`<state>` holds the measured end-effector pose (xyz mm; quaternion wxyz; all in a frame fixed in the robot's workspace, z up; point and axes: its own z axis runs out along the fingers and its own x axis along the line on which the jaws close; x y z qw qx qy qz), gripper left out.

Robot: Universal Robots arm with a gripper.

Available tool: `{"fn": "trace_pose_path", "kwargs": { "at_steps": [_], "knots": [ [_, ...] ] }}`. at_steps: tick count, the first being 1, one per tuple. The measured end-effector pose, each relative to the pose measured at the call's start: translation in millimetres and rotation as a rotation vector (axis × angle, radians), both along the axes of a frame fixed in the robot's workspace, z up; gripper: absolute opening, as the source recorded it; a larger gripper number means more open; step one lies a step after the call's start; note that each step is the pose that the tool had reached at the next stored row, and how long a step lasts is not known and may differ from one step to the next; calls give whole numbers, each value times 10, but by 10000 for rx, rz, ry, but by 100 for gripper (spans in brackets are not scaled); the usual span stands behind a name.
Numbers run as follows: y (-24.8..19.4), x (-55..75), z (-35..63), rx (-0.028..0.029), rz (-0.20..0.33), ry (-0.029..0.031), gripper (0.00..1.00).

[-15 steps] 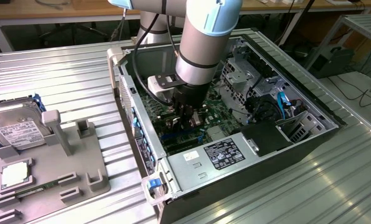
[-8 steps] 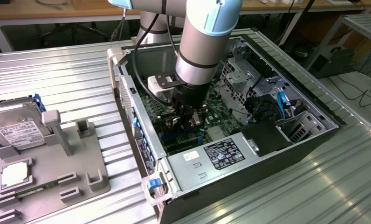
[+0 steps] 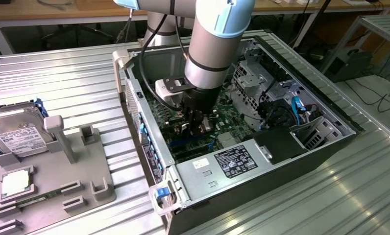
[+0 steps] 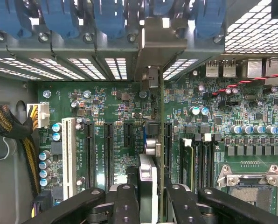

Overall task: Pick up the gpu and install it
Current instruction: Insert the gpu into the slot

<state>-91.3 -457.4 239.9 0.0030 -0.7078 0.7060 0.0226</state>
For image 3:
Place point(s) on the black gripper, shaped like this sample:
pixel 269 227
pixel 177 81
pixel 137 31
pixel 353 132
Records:
pixel 199 100

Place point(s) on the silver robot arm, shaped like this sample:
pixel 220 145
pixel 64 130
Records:
pixel 211 49

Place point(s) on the green motherboard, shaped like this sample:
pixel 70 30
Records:
pixel 233 122

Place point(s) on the metal drive cage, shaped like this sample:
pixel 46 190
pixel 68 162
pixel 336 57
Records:
pixel 247 80

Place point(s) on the silver chipset heatsink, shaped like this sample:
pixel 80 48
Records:
pixel 228 140

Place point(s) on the blue expansion slot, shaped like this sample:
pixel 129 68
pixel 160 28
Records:
pixel 175 144

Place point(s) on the black plastic shroud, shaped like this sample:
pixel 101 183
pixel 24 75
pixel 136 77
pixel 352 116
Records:
pixel 276 144

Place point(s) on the grey power supply unit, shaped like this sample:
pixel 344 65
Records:
pixel 197 176

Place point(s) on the metal disk bay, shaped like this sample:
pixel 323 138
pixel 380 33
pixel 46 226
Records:
pixel 315 137

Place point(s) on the blue case latch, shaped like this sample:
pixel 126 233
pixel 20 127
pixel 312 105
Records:
pixel 160 192

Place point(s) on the open black PC case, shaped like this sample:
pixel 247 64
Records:
pixel 279 186

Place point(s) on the black stand legs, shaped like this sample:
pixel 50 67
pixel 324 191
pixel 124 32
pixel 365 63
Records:
pixel 80 29

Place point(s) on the black box on floor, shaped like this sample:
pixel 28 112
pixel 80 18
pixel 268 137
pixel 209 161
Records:
pixel 351 63

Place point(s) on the grey parts rack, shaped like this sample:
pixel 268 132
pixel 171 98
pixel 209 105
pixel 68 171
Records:
pixel 50 176

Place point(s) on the hard disk with blue carrier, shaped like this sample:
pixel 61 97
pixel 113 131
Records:
pixel 17 137

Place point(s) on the wooden desk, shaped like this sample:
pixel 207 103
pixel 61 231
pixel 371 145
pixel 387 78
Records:
pixel 50 12

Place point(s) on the green RAM stick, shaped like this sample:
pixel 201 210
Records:
pixel 41 197

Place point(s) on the slatted metal side table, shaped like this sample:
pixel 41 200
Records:
pixel 377 24

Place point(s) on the silver CPU chip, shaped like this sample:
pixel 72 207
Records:
pixel 16 182

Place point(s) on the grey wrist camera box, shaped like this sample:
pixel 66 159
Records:
pixel 163 93

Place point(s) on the black intrusion switch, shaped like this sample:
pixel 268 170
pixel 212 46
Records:
pixel 138 94

